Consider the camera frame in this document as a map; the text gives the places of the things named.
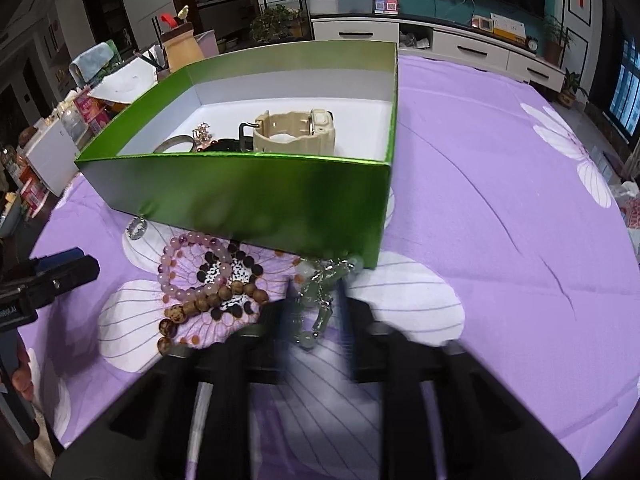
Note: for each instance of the tall potted plant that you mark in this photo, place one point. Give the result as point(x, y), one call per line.
point(555, 40)

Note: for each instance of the purple floral tablecloth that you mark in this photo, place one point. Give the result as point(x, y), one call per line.
point(500, 200)

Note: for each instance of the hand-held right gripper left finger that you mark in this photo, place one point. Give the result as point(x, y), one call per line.
point(284, 320)

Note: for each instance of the dark window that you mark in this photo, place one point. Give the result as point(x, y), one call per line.
point(625, 95)

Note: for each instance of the small potted plant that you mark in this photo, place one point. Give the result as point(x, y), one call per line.
point(572, 90)

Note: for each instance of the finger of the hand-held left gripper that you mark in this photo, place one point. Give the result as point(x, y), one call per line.
point(60, 254)
point(65, 275)

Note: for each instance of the red plastic object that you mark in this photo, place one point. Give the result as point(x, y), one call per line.
point(167, 21)

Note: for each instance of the blue grey cloth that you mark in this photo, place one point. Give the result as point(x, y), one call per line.
point(92, 60)

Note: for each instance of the cream wrist watch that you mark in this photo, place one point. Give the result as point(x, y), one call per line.
point(295, 135)

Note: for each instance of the small pink device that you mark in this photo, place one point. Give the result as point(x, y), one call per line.
point(482, 23)

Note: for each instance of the black alarm clock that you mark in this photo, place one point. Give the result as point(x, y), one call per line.
point(532, 44)

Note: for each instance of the pen holder with pens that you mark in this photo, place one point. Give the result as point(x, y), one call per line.
point(155, 62)

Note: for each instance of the small red blue box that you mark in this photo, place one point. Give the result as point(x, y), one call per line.
point(386, 6)

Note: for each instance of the white paper sheet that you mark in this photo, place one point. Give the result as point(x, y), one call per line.
point(125, 80)

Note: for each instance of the black wrist watch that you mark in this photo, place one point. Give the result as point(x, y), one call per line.
point(227, 144)

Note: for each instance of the white tv cabinet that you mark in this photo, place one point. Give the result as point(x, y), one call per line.
point(360, 30)

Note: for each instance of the green cardboard box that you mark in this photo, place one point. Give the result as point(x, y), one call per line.
point(250, 195)

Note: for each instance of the yellow and white box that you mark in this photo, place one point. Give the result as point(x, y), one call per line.
point(507, 27)

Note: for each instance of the clear plastic storage bin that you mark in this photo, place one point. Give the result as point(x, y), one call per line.
point(340, 0)

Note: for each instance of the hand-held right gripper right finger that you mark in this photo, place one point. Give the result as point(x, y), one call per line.
point(346, 330)

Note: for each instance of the person's left hand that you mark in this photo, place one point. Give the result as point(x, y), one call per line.
point(23, 375)

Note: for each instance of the silver bangle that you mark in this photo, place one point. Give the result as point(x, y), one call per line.
point(172, 144)

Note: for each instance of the white plastic bag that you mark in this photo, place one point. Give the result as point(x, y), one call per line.
point(631, 205)

